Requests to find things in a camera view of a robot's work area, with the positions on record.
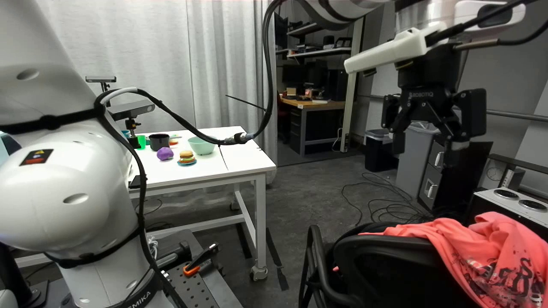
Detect grey wall rail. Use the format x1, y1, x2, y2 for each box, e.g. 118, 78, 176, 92
485, 107, 548, 123

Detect black perforated mounting board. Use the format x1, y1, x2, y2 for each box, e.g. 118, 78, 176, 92
159, 232, 245, 308

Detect wall shelves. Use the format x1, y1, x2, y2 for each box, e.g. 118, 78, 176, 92
274, 15, 367, 61

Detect grey metal cabinet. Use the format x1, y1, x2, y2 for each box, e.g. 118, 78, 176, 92
394, 121, 439, 198

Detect toy burger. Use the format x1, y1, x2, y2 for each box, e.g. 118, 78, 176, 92
176, 148, 199, 167

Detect black cup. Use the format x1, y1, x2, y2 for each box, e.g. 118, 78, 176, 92
147, 131, 171, 152

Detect black floor cable bundle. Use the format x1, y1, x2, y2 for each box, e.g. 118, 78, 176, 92
339, 169, 430, 229

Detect coral pink sweatshirt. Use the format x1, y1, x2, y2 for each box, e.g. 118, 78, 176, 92
360, 210, 548, 308

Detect black camera on tripod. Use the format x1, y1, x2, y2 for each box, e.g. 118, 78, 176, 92
106, 100, 158, 148

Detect white curtain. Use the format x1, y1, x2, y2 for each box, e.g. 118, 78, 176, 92
33, 0, 279, 138

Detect black file cabinet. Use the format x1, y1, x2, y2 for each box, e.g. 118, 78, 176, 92
418, 134, 493, 218

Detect black mesh office chair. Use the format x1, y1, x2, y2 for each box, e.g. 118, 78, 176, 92
298, 218, 493, 308

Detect wooden top desk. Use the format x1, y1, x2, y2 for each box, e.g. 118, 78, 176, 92
279, 93, 348, 157

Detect white table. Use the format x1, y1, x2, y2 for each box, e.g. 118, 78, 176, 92
122, 124, 279, 280

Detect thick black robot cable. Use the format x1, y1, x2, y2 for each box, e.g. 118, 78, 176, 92
93, 0, 288, 308

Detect mint green bowl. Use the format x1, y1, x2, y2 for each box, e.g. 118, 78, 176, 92
187, 134, 218, 157

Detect low black cabinet white top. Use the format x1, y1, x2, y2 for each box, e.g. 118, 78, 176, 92
468, 186, 548, 235

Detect black trash bin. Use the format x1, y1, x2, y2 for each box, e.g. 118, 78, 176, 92
363, 128, 399, 172

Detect black clamp orange handle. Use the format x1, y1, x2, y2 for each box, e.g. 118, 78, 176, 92
180, 242, 221, 278
149, 241, 194, 271

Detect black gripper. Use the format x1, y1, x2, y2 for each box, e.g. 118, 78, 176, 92
382, 51, 488, 157

